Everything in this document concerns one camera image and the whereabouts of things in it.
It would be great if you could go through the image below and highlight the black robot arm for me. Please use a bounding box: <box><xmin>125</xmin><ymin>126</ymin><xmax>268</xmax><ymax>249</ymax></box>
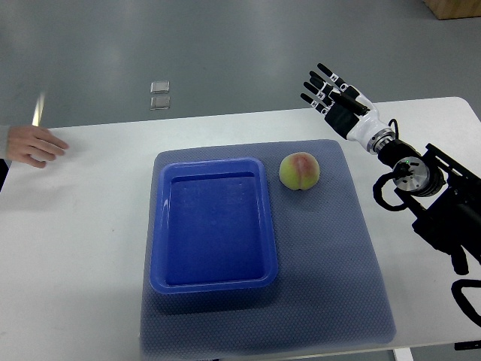
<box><xmin>373</xmin><ymin>119</ymin><xmax>480</xmax><ymax>325</ymax></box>

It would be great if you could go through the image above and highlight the blue plastic tray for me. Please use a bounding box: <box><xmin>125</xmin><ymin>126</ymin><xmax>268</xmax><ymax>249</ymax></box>
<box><xmin>150</xmin><ymin>157</ymin><xmax>278</xmax><ymax>295</ymax></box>

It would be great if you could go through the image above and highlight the blue grey textured mat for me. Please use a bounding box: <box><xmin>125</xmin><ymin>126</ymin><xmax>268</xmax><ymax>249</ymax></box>
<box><xmin>140</xmin><ymin>140</ymin><xmax>396</xmax><ymax>360</ymax></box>

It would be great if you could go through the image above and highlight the person's bare hand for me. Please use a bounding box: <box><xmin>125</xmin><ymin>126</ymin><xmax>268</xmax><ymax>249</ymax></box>
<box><xmin>5</xmin><ymin>125</ymin><xmax>69</xmax><ymax>168</ymax></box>

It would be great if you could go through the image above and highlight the wooden box corner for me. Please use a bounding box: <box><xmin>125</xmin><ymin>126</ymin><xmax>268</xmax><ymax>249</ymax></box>
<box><xmin>423</xmin><ymin>0</ymin><xmax>480</xmax><ymax>20</ymax></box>

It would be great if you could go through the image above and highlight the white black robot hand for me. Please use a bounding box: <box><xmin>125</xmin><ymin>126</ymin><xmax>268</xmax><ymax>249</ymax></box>
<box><xmin>301</xmin><ymin>63</ymin><xmax>395</xmax><ymax>154</ymax></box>

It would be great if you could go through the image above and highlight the upper metal floor plate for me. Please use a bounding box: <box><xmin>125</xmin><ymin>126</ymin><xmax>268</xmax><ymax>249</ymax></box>
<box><xmin>150</xmin><ymin>80</ymin><xmax>170</xmax><ymax>94</ymax></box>

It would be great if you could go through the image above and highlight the green pink peach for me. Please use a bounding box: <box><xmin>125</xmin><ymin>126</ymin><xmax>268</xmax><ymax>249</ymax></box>
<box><xmin>279</xmin><ymin>152</ymin><xmax>320</xmax><ymax>190</ymax></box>

